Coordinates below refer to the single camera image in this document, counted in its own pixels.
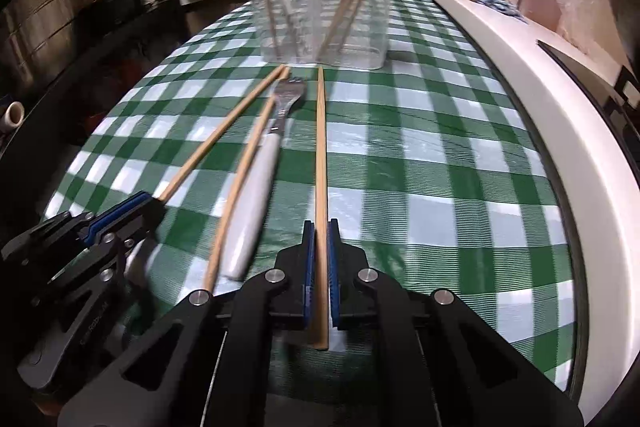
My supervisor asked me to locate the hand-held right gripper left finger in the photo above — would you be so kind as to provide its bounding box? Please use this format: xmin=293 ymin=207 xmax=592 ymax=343
xmin=57 ymin=219 xmax=317 ymax=427

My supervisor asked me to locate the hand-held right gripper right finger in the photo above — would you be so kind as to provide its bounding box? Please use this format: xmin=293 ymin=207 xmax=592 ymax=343
xmin=327 ymin=217 xmax=586 ymax=427

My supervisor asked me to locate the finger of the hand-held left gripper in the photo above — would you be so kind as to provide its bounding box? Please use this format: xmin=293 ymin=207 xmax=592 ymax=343
xmin=1 ymin=191 xmax=152 ymax=264
xmin=96 ymin=201 xmax=167 ymax=259

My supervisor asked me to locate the curved wooden chopstick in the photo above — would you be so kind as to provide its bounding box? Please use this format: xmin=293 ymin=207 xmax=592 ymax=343
xmin=202 ymin=94 xmax=281 ymax=298

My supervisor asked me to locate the green checked tablecloth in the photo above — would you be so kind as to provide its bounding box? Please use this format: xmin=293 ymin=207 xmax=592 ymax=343
xmin=42 ymin=0 xmax=577 ymax=427

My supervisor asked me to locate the white paper roll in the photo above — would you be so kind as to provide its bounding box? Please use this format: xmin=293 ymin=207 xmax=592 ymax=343
xmin=0 ymin=101 xmax=26 ymax=130

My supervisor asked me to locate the stainless steel pot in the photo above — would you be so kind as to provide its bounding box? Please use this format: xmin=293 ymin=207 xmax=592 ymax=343
xmin=0 ymin=0 xmax=77 ymax=74

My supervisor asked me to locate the blue cloth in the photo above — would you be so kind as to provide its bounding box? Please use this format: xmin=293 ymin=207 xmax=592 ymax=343
xmin=472 ymin=0 xmax=529 ymax=24

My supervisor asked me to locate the clear plastic bottle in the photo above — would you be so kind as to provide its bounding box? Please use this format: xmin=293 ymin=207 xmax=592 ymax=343
xmin=565 ymin=0 xmax=607 ymax=44

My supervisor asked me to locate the fork with white handle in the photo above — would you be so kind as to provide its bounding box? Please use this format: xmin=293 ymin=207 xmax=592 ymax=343
xmin=220 ymin=77 xmax=307 ymax=282

